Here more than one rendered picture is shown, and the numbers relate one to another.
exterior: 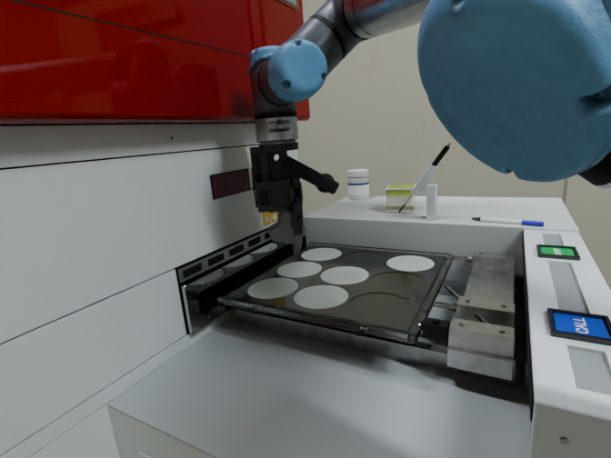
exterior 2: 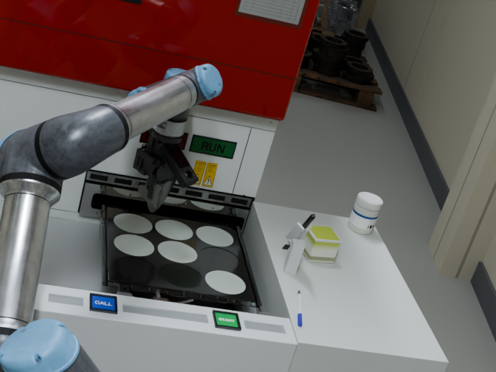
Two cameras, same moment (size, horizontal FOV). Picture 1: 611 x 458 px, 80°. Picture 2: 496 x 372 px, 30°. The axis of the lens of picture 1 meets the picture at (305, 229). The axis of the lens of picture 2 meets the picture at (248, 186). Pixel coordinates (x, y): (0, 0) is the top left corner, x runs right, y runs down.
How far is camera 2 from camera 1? 1.86 m
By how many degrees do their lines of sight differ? 42
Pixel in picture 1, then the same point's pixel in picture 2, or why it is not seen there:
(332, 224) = (256, 223)
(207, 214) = (129, 148)
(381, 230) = (263, 252)
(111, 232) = not seen: hidden behind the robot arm
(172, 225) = not seen: hidden behind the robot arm
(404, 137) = not seen: outside the picture
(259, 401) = (48, 259)
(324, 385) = (75, 279)
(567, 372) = (59, 293)
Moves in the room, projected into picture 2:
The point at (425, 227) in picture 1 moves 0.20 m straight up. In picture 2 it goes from (273, 271) to (297, 198)
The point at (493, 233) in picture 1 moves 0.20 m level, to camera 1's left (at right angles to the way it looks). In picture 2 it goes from (283, 308) to (229, 260)
